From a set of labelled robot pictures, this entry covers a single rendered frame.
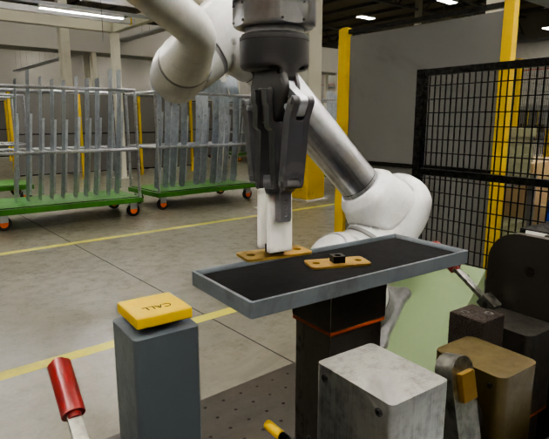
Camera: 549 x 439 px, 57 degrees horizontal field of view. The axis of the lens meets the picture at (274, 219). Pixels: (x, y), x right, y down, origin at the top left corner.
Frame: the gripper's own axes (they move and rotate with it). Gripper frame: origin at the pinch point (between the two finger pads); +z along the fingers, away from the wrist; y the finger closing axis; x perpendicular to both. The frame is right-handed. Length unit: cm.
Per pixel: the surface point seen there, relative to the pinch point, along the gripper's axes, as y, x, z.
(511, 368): 16.9, 20.6, 15.7
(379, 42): -236, 203, -63
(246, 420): -42, 15, 54
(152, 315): 3.3, -15.2, 7.7
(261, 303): 6.0, -4.6, 7.4
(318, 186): -676, 434, 101
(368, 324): 0.5, 13.7, 15.3
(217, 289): -0.9, -6.8, 7.6
